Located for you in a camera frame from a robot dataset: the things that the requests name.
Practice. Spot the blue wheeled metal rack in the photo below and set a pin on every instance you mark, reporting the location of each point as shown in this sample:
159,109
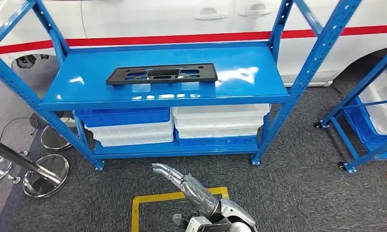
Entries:
339,134

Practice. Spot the yellow floor tape square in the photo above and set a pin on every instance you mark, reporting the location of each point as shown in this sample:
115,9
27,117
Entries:
135,211

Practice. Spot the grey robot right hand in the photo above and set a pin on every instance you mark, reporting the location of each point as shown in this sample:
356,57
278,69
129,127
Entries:
196,192

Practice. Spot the blue metal shelf rack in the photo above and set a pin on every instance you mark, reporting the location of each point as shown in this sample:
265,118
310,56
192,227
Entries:
244,64

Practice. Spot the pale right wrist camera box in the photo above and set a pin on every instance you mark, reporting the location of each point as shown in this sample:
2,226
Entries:
196,224

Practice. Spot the chrome stanchion post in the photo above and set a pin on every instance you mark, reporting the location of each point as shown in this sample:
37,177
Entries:
54,141
20,161

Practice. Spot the blue plastic bin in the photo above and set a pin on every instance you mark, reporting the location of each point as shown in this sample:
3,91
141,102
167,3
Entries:
123,120
360,128

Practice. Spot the white car with red stripe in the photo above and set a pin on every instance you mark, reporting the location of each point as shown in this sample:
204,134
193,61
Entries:
148,19

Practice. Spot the black plastic frame part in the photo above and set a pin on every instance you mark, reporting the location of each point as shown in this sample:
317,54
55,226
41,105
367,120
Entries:
116,76

